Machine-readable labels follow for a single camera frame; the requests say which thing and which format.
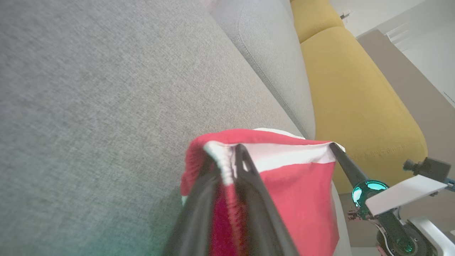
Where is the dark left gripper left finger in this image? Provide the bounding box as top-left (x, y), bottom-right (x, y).
top-left (163, 158), bottom-right (223, 256)

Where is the yellow sofa back cushion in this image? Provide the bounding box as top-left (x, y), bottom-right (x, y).
top-left (300, 26), bottom-right (428, 194)
top-left (289, 0), bottom-right (346, 44)

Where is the red garment with white waistband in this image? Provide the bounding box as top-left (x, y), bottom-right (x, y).
top-left (180, 128), bottom-right (346, 256)

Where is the narrow grey sofa seat cushion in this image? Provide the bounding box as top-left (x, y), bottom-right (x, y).
top-left (208, 0), bottom-right (316, 140)

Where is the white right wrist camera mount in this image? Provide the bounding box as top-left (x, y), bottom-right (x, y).
top-left (365, 157), bottom-right (455, 217)

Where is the wide grey sofa seat cushion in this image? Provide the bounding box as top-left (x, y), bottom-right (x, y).
top-left (0, 0), bottom-right (352, 256)

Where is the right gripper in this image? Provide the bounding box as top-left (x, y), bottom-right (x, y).
top-left (330, 143), bottom-right (428, 256)

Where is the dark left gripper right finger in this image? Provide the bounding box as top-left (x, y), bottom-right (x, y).
top-left (232, 144), bottom-right (300, 256)

